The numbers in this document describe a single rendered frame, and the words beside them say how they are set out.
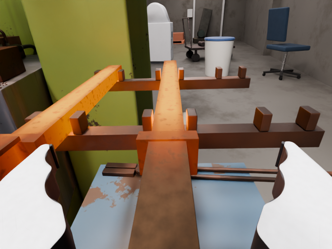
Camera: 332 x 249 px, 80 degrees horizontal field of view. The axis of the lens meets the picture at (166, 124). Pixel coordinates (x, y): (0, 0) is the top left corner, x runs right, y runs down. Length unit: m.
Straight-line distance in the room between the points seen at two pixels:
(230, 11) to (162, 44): 6.73
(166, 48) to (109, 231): 5.27
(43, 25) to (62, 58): 0.09
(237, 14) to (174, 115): 11.64
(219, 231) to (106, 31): 0.56
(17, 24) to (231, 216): 1.00
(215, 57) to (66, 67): 3.63
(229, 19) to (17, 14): 11.10
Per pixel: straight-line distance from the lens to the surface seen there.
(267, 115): 0.22
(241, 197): 0.50
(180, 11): 11.72
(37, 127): 0.21
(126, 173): 0.53
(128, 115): 0.69
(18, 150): 0.19
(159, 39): 5.55
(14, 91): 0.56
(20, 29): 1.06
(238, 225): 0.45
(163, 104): 0.22
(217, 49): 4.09
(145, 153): 0.15
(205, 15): 11.21
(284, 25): 4.31
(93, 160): 0.79
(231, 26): 11.78
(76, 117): 0.22
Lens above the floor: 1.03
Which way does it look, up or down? 27 degrees down
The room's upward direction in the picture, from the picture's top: 2 degrees counter-clockwise
